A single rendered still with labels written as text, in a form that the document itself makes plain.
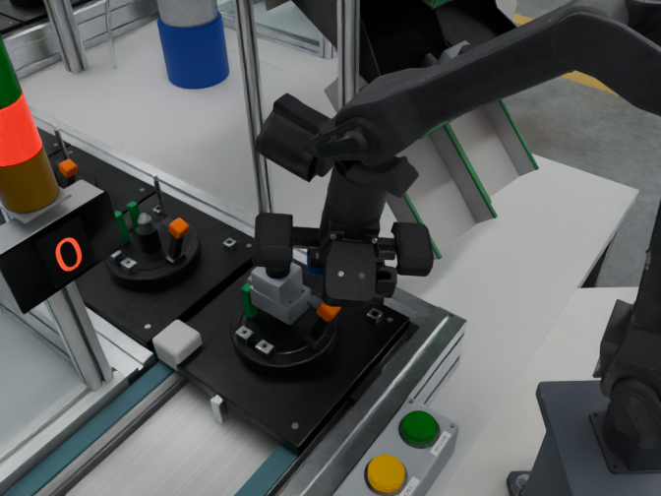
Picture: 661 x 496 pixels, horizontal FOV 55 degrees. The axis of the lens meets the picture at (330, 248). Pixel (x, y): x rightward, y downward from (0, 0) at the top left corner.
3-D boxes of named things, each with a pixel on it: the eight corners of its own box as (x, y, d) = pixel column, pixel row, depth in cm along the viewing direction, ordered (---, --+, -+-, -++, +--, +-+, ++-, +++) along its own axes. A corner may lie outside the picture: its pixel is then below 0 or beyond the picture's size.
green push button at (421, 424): (442, 430, 74) (444, 421, 73) (424, 456, 72) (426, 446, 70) (412, 413, 76) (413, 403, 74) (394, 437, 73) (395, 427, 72)
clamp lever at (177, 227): (184, 255, 91) (190, 225, 85) (174, 263, 90) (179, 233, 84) (166, 239, 92) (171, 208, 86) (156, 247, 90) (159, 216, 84)
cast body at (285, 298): (312, 305, 79) (310, 264, 75) (289, 327, 77) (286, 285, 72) (262, 278, 83) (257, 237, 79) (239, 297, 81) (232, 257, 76)
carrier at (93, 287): (269, 253, 98) (261, 188, 89) (149, 353, 84) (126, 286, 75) (162, 198, 109) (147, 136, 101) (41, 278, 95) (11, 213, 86)
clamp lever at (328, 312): (326, 336, 79) (342, 306, 73) (316, 345, 78) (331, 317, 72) (304, 317, 80) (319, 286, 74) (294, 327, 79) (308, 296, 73)
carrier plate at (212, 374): (409, 327, 86) (410, 316, 85) (298, 457, 72) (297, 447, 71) (275, 257, 97) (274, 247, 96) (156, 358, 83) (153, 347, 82)
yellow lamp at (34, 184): (71, 192, 58) (54, 147, 55) (23, 220, 56) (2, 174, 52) (38, 174, 61) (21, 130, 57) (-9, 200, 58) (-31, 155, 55)
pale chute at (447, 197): (477, 222, 97) (498, 216, 93) (420, 264, 90) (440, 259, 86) (388, 59, 94) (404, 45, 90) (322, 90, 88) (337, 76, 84)
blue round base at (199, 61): (242, 71, 163) (235, 14, 153) (199, 95, 154) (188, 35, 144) (200, 56, 171) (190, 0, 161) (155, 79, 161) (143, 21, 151)
